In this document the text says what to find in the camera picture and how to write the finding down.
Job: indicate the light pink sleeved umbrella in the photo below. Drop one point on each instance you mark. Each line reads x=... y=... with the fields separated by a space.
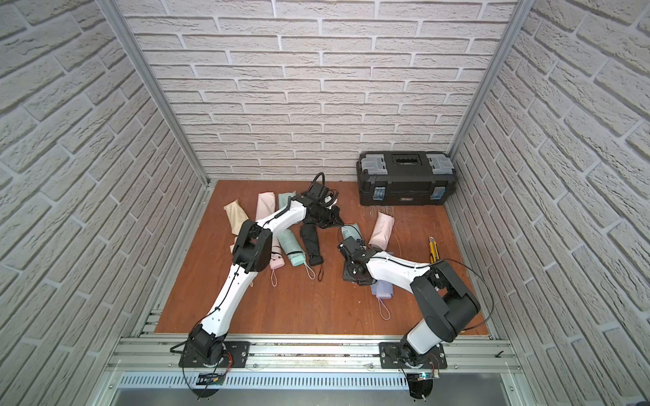
x=266 y=205

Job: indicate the beige umbrella sleeve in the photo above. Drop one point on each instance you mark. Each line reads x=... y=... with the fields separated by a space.
x=236 y=216

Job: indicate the yellow utility knife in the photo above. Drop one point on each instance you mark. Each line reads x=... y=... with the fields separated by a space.
x=433 y=250

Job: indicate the lilac sleeved umbrella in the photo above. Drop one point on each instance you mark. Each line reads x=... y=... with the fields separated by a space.
x=383 y=291

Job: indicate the black plastic toolbox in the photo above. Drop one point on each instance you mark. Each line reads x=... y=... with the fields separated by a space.
x=405 y=178

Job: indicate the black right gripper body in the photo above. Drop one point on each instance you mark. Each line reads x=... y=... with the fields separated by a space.
x=348 y=274

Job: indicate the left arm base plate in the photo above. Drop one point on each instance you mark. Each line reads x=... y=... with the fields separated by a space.
x=222 y=355

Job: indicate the black umbrella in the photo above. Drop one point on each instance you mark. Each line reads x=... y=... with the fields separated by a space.
x=314 y=258

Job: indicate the small mint green sleeve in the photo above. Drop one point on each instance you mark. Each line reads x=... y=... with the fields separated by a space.
x=351 y=231

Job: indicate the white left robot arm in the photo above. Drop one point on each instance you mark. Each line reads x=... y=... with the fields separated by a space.
x=252 y=255

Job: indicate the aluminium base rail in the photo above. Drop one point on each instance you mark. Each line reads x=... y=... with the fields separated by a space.
x=279 y=361

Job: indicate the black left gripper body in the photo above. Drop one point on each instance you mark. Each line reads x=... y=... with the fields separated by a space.
x=324 y=217

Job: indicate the mint green sleeved umbrella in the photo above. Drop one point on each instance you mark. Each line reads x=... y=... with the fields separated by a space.
x=285 y=198

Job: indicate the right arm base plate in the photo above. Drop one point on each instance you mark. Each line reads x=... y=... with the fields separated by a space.
x=394 y=356

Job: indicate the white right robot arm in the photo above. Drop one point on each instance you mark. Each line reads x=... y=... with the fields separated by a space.
x=446 y=303

